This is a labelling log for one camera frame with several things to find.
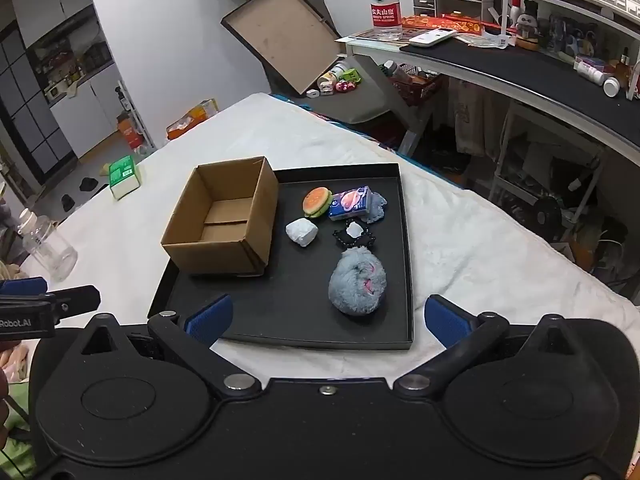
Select white cabinet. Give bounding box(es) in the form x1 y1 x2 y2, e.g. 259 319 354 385
12 0 127 161

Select brown cardboard box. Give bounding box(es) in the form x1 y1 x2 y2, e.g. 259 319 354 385
161 156 279 277

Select white soft block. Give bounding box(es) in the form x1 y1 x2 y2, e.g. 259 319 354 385
285 218 319 248

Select blue tissue packet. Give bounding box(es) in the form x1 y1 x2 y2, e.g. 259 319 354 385
328 186 377 222

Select orange cardboard box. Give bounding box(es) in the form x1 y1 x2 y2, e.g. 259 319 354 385
117 110 147 152

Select white desk with black mat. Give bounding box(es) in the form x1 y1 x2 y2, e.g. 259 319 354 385
345 20 640 161

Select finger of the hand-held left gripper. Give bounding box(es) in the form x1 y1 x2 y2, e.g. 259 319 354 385
0 277 49 297
47 285 102 321

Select green tissue pack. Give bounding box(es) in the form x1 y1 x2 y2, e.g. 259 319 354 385
108 155 143 201

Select black shallow tray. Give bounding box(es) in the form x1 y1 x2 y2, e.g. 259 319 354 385
147 162 416 351

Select clear water bottle red label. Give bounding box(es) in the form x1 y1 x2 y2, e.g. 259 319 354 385
366 0 404 42

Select burger squishy toy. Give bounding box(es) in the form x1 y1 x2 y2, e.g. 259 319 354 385
302 187 334 219

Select clear glass jar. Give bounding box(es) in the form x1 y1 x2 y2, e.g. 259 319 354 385
18 208 79 282

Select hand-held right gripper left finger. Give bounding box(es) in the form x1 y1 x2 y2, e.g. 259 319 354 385
75 294 263 401

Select orange snack package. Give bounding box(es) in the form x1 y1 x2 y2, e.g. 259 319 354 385
166 98 220 140

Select blue denim cloth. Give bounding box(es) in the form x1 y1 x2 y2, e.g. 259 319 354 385
367 192 390 224

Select red wire basket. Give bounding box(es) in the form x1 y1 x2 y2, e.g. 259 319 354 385
391 62 444 107

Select panda figurine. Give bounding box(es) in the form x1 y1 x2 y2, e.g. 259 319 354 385
516 0 542 51

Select grey plush toy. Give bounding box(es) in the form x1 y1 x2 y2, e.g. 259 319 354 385
328 248 387 317

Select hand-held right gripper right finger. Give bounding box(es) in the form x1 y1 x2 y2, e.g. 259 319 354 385
392 295 583 401

